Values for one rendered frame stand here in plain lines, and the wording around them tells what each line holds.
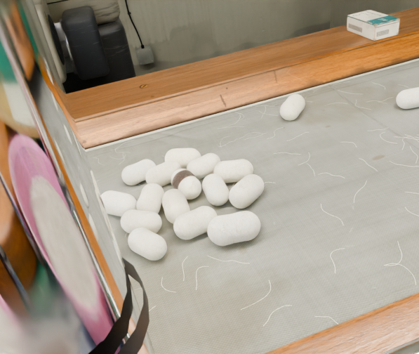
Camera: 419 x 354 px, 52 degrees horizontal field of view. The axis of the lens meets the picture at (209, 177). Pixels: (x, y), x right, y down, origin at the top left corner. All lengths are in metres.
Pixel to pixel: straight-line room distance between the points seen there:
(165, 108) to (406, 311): 0.33
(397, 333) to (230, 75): 0.36
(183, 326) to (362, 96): 0.33
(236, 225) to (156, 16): 2.17
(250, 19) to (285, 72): 2.05
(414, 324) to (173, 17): 2.28
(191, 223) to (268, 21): 2.34
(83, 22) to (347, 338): 0.93
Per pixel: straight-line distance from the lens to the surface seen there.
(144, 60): 2.42
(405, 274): 0.29
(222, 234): 0.29
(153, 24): 2.43
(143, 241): 0.30
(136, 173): 0.38
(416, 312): 0.24
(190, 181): 0.34
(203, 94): 0.49
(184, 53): 2.49
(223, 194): 0.33
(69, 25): 1.06
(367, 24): 0.60
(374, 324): 0.23
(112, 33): 1.22
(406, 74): 0.56
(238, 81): 0.50
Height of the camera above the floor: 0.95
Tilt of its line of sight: 34 degrees down
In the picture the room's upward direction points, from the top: 9 degrees counter-clockwise
